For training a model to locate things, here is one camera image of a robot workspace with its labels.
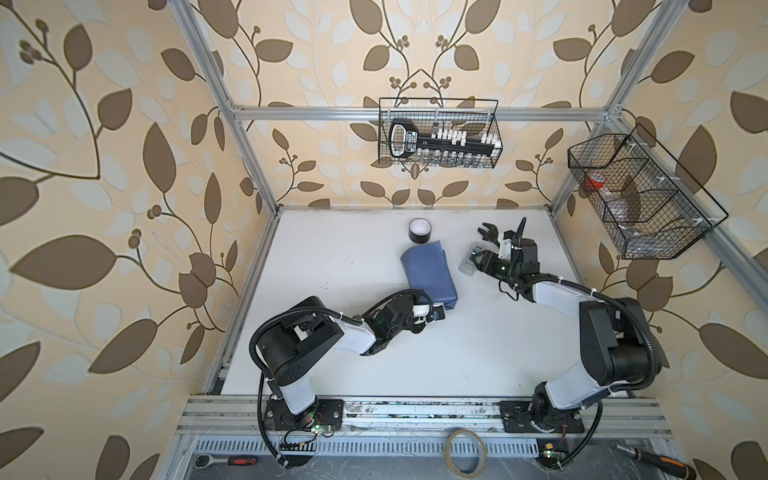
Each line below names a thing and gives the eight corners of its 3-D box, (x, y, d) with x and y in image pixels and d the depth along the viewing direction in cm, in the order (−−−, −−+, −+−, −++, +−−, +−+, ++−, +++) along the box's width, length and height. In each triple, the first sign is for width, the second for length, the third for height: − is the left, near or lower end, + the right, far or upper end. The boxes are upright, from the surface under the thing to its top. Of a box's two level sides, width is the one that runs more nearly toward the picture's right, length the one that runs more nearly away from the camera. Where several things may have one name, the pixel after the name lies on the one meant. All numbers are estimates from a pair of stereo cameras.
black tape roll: (408, 243, 112) (409, 236, 109) (408, 224, 118) (408, 217, 115) (432, 243, 112) (433, 236, 109) (430, 224, 118) (431, 217, 115)
